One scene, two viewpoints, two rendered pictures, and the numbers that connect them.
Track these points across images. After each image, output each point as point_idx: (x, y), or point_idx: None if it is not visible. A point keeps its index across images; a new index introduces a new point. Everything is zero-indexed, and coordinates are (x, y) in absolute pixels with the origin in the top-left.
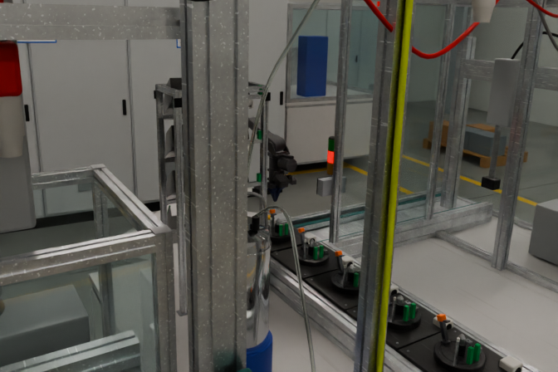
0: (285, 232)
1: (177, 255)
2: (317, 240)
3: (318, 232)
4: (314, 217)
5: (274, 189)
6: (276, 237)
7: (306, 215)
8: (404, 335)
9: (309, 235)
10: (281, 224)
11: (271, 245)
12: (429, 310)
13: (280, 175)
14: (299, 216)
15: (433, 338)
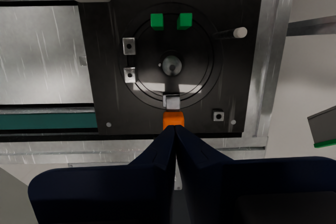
0: (163, 23)
1: (319, 152)
2: (52, 44)
3: (29, 88)
4: (7, 139)
5: (281, 158)
6: (202, 14)
7: (22, 155)
8: None
9: None
10: (184, 22)
11: (226, 1)
12: None
13: None
14: (45, 159)
15: None
